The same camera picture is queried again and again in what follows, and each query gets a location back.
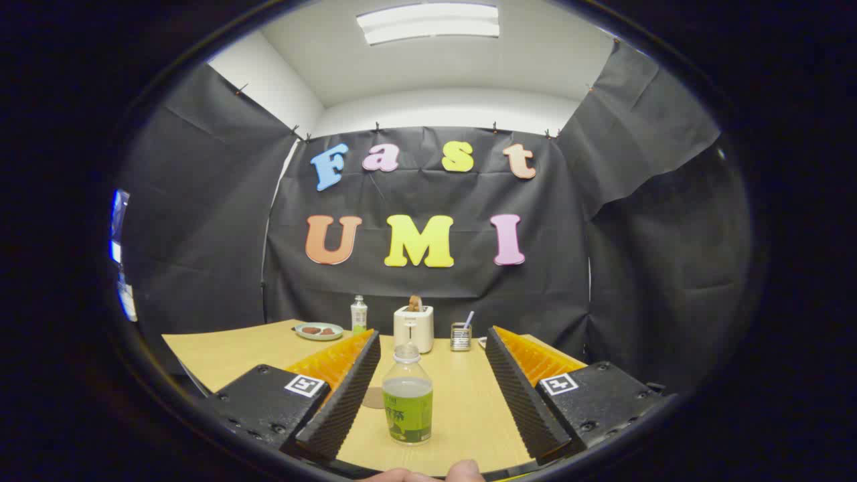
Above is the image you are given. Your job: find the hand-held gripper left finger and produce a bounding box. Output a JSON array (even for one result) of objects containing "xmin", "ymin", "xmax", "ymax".
[{"xmin": 201, "ymin": 328, "xmax": 381, "ymax": 463}]

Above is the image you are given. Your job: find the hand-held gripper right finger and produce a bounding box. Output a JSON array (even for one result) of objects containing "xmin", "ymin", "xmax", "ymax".
[{"xmin": 485, "ymin": 326, "xmax": 677, "ymax": 466}]

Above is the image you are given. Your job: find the green label juice bottle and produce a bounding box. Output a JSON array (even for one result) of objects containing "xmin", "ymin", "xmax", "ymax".
[{"xmin": 382, "ymin": 343, "xmax": 434, "ymax": 446}]

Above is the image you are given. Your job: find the wooden table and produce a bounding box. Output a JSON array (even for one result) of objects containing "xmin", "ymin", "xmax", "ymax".
[{"xmin": 162, "ymin": 319, "xmax": 590, "ymax": 477}]

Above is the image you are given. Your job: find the pale green plate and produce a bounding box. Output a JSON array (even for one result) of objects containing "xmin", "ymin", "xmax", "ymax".
[{"xmin": 295, "ymin": 322, "xmax": 345, "ymax": 341}]

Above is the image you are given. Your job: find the white toaster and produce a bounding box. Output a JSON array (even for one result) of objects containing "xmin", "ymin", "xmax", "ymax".
[{"xmin": 394, "ymin": 305, "xmax": 435, "ymax": 354}]

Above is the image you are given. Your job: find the black backdrop cloth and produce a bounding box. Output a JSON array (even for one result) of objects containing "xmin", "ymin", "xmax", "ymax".
[{"xmin": 117, "ymin": 40, "xmax": 754, "ymax": 396}]

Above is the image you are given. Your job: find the white side desk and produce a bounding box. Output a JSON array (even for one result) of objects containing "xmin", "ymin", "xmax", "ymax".
[{"xmin": 117, "ymin": 268, "xmax": 139, "ymax": 323}]

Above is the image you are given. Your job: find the computer monitor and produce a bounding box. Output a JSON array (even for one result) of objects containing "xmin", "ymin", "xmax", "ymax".
[{"xmin": 110, "ymin": 189, "xmax": 130, "ymax": 263}]

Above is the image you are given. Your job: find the ceiling light panel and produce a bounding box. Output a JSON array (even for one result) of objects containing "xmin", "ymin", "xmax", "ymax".
[{"xmin": 356, "ymin": 3, "xmax": 500, "ymax": 46}]

